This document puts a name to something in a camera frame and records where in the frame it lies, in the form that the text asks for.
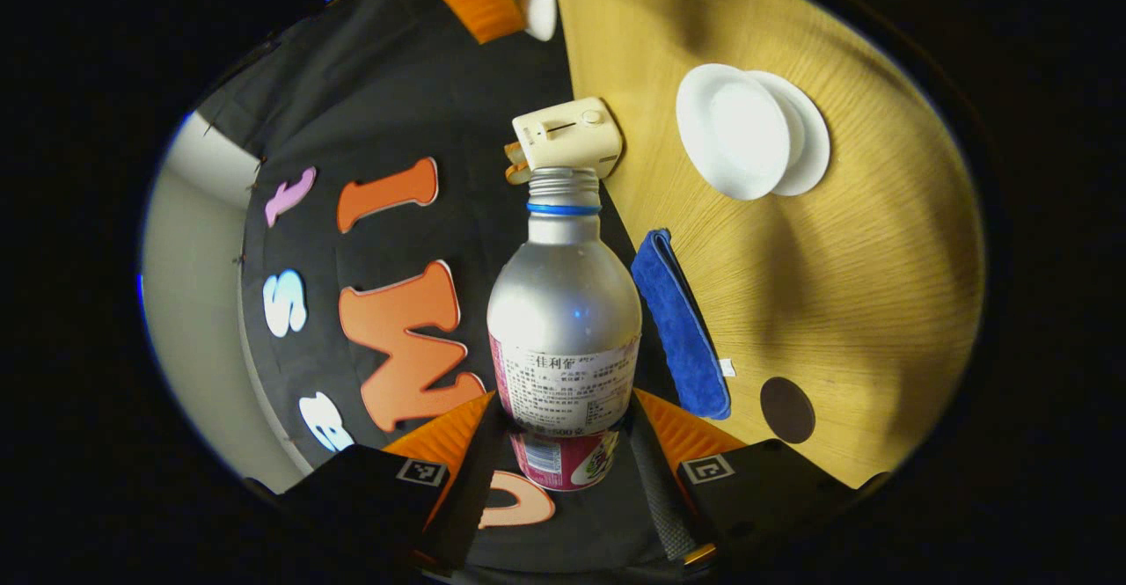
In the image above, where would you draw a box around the blue towel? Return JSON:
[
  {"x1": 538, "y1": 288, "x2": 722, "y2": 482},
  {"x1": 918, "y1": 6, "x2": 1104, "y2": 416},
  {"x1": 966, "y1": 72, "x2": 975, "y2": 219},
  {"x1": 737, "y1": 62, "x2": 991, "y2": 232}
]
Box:
[{"x1": 631, "y1": 228, "x2": 733, "y2": 420}]

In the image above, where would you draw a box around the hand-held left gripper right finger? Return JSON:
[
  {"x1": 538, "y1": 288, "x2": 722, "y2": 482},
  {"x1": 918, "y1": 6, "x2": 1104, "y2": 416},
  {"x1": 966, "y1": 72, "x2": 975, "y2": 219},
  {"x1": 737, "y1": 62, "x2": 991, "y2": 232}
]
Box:
[{"x1": 625, "y1": 387, "x2": 891, "y2": 570}]

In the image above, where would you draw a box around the silver water bottle red label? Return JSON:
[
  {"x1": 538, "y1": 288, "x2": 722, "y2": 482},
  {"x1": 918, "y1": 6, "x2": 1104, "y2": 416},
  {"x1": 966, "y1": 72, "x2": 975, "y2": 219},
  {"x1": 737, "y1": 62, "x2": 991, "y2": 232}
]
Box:
[{"x1": 486, "y1": 167, "x2": 643, "y2": 492}]

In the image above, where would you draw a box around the dark round coaster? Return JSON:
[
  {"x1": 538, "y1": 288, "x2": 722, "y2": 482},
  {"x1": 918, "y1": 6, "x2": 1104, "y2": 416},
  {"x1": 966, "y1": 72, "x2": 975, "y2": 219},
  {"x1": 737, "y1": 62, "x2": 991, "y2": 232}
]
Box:
[{"x1": 760, "y1": 377, "x2": 816, "y2": 445}]

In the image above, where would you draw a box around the white saucer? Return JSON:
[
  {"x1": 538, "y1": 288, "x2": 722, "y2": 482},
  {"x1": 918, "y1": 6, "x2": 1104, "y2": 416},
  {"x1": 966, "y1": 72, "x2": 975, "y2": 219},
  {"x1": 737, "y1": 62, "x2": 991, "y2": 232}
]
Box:
[{"x1": 748, "y1": 69, "x2": 831, "y2": 198}]

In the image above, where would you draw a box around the white teacup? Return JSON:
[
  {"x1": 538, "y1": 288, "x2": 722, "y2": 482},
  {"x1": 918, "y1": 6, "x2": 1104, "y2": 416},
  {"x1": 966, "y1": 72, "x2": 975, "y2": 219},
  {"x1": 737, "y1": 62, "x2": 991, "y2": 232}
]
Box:
[{"x1": 675, "y1": 62, "x2": 793, "y2": 201}]

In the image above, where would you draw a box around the black backdrop cloth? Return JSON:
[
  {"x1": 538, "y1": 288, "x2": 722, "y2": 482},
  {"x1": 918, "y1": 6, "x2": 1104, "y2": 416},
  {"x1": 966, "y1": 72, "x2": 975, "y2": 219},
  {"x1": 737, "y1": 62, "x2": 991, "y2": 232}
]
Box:
[{"x1": 198, "y1": 0, "x2": 731, "y2": 573}]

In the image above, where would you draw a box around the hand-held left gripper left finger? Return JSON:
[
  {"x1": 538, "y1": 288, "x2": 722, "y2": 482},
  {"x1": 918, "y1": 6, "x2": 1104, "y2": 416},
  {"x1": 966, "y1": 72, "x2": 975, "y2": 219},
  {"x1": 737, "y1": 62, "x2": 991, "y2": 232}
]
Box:
[{"x1": 275, "y1": 390, "x2": 509, "y2": 574}]

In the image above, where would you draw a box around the white toaster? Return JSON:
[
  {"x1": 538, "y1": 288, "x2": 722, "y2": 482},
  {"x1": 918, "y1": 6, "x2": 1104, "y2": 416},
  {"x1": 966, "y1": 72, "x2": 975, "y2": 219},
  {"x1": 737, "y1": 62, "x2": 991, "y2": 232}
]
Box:
[{"x1": 512, "y1": 97, "x2": 624, "y2": 179}]

